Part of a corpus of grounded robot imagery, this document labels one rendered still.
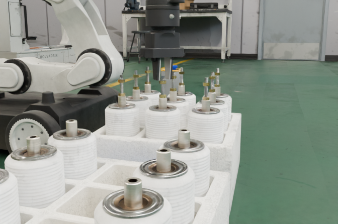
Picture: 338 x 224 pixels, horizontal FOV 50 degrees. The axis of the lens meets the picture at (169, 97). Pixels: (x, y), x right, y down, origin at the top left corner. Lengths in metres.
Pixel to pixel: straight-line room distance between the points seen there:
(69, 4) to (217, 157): 0.79
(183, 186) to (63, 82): 0.95
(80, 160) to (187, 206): 0.27
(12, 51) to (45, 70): 2.16
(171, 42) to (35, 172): 0.49
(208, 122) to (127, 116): 0.22
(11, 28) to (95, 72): 2.37
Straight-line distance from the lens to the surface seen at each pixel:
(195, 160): 0.64
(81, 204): 0.70
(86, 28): 1.38
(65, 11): 1.39
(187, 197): 0.55
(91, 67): 1.32
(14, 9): 3.68
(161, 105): 0.97
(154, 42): 0.92
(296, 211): 1.03
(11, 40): 3.63
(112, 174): 0.80
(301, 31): 6.03
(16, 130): 1.32
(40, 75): 1.50
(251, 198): 1.07
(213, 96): 1.06
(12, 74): 1.52
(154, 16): 0.93
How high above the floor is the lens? 0.46
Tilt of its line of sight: 10 degrees down
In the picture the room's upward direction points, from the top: straight up
